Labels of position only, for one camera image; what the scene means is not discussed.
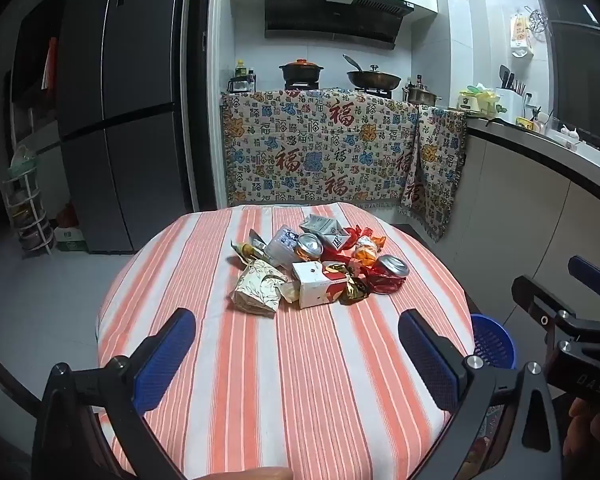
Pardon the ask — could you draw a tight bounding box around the crushed drink can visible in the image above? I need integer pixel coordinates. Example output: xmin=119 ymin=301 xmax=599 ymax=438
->
xmin=375 ymin=255 xmax=411 ymax=281
xmin=295 ymin=232 xmax=325 ymax=262

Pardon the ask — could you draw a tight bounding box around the orange white striped tablecloth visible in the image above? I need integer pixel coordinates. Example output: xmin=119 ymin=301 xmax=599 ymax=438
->
xmin=96 ymin=204 xmax=476 ymax=480

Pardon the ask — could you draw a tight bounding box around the green white cardboard box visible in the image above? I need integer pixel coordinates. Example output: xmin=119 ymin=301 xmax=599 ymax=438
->
xmin=52 ymin=225 xmax=89 ymax=254

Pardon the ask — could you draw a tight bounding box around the white utensil holder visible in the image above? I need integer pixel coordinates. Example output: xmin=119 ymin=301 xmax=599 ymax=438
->
xmin=495 ymin=65 xmax=525 ymax=117

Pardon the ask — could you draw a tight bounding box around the grey kitchen counter cabinet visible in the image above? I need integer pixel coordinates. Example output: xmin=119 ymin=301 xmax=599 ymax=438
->
xmin=437 ymin=112 xmax=600 ymax=361

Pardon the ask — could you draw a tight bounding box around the black range hood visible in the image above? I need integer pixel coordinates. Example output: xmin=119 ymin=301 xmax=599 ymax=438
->
xmin=264 ymin=0 xmax=405 ymax=51

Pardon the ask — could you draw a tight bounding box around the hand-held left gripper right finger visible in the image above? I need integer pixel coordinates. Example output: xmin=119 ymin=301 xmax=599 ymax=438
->
xmin=397 ymin=308 xmax=563 ymax=480

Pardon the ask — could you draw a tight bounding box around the dark grey refrigerator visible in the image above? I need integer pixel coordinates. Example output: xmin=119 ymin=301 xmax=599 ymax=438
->
xmin=55 ymin=0 xmax=201 ymax=256

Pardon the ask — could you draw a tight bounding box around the hanging yellow packet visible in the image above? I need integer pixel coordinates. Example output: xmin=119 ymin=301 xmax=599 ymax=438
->
xmin=510 ymin=10 xmax=536 ymax=58

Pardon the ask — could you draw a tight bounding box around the white tiered storage rack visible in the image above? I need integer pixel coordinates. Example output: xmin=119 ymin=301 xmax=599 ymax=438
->
xmin=2 ymin=145 xmax=56 ymax=259

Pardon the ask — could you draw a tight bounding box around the hanging wire rack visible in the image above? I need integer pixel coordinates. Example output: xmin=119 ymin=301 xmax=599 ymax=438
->
xmin=525 ymin=6 xmax=554 ymax=36

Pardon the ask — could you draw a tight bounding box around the printed blanket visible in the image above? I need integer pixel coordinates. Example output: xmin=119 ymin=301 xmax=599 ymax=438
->
xmin=220 ymin=89 xmax=422 ymax=208
xmin=399 ymin=104 xmax=468 ymax=243

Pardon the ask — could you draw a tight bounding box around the white red carton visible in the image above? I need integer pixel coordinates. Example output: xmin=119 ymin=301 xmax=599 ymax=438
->
xmin=291 ymin=260 xmax=351 ymax=309

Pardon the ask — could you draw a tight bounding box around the red foil wrapper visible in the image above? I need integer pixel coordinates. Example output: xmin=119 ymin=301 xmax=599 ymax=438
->
xmin=360 ymin=265 xmax=406 ymax=295

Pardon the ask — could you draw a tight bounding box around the black wok with lid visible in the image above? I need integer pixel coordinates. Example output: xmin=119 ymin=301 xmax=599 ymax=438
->
xmin=342 ymin=54 xmax=402 ymax=90

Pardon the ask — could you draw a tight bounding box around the floral paper box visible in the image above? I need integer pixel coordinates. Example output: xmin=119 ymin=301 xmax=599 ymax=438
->
xmin=231 ymin=259 xmax=290 ymax=315

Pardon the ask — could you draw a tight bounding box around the gold foil wrapper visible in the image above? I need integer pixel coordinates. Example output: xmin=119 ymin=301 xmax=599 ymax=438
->
xmin=337 ymin=275 xmax=371 ymax=306

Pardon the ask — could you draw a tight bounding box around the dark clay pot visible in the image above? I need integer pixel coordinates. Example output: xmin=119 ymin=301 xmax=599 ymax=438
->
xmin=279 ymin=59 xmax=322 ymax=83

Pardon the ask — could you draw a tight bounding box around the dark window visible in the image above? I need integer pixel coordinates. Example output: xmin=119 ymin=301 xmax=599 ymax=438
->
xmin=550 ymin=5 xmax=600 ymax=146

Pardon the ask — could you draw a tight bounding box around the cartoon print plastic box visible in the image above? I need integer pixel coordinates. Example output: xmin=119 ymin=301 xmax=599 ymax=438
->
xmin=265 ymin=224 xmax=303 ymax=267

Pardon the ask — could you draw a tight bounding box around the blue plastic basket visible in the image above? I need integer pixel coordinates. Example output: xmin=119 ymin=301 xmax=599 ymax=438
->
xmin=469 ymin=313 xmax=517 ymax=372

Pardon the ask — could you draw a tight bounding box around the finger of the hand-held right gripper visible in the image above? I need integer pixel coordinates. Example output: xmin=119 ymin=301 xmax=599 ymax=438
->
xmin=511 ymin=275 xmax=588 ymax=346
xmin=567 ymin=255 xmax=600 ymax=297

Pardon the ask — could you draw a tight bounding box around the person's right hand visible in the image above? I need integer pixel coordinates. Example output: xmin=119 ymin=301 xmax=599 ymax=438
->
xmin=562 ymin=396 xmax=600 ymax=458

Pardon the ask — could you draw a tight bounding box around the yellow green kitchen appliance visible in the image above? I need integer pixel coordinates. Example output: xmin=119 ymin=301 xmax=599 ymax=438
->
xmin=457 ymin=84 xmax=507 ymax=116

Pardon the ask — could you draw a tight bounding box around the orange white snack bag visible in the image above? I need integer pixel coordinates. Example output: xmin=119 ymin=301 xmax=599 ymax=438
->
xmin=352 ymin=235 xmax=387 ymax=267

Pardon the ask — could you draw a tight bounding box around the red plastic bag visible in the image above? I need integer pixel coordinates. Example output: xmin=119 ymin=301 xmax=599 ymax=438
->
xmin=341 ymin=226 xmax=376 ymax=261

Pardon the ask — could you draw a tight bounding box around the steel pot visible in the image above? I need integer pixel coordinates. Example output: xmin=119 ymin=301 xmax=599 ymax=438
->
xmin=402 ymin=84 xmax=436 ymax=106

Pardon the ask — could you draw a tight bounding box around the green white drink carton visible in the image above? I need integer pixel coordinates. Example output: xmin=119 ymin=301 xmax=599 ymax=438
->
xmin=300 ymin=213 xmax=349 ymax=242

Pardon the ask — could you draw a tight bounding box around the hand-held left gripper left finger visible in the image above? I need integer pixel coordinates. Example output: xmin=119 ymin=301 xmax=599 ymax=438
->
xmin=32 ymin=307 xmax=198 ymax=480

